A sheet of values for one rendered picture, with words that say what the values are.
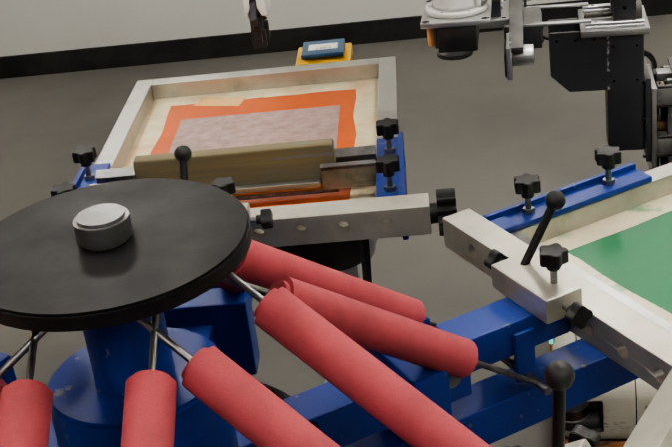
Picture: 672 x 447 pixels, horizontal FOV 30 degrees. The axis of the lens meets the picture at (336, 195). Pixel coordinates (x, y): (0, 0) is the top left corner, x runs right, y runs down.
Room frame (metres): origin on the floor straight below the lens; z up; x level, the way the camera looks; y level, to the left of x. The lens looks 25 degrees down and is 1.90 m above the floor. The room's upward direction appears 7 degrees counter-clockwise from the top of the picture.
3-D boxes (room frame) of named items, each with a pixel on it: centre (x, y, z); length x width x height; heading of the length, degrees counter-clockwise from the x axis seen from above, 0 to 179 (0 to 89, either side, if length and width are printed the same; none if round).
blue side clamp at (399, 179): (1.97, -0.10, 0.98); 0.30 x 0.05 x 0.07; 175
